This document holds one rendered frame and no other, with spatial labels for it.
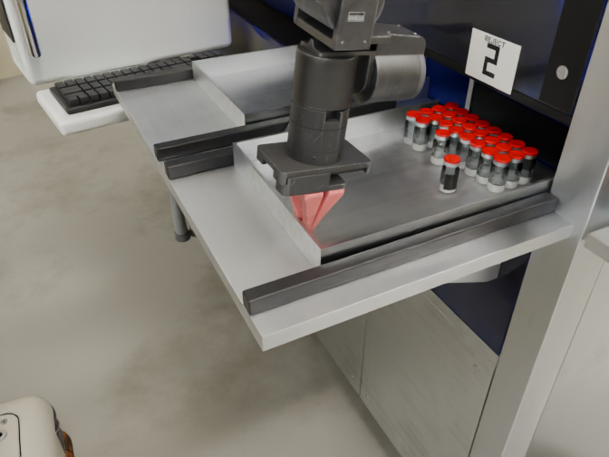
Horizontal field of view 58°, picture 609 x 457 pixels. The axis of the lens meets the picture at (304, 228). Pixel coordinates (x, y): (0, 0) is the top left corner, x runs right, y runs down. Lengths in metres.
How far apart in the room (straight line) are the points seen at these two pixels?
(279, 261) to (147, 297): 1.34
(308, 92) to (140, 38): 0.93
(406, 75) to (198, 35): 0.97
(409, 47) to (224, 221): 0.29
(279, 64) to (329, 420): 0.91
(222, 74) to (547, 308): 0.69
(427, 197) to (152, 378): 1.14
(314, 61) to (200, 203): 0.27
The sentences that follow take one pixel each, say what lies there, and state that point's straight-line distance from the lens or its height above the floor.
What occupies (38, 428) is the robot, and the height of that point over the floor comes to 0.27.
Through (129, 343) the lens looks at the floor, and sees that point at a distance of 1.79.
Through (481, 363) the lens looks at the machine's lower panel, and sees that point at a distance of 0.96.
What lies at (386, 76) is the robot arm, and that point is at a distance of 0.54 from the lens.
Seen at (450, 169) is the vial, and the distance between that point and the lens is 0.71.
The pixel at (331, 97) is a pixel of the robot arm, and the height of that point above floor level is 1.06.
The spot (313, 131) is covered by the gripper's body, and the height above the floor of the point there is 1.03.
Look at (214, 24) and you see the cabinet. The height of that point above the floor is 0.87.
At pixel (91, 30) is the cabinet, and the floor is 0.90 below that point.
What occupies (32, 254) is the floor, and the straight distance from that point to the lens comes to 2.25.
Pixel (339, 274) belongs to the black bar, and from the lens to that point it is 0.56.
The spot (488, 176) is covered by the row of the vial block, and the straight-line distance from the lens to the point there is 0.75.
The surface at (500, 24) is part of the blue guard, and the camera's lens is 0.76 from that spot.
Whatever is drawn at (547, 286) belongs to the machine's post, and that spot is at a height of 0.78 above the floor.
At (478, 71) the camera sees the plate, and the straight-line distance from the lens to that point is 0.79.
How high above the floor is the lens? 1.26
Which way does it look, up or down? 36 degrees down
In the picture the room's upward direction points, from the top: straight up
